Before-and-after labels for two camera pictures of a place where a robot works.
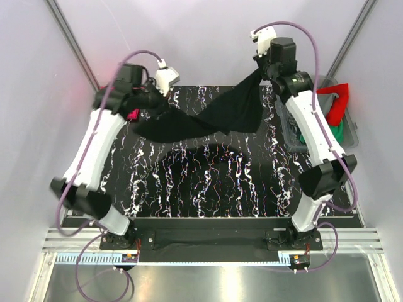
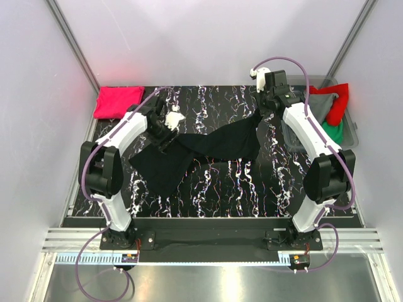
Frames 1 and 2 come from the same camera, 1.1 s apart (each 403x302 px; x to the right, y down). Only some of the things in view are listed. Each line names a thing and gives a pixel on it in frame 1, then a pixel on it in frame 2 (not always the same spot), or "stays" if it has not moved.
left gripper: (162, 104) → (164, 143)
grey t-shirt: (325, 100) stays
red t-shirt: (339, 105) stays
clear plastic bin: (289, 131) stays
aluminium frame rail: (353, 240) stays
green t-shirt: (338, 130) stays
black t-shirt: (237, 111) → (169, 167)
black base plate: (213, 240) stays
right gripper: (259, 60) → (259, 95)
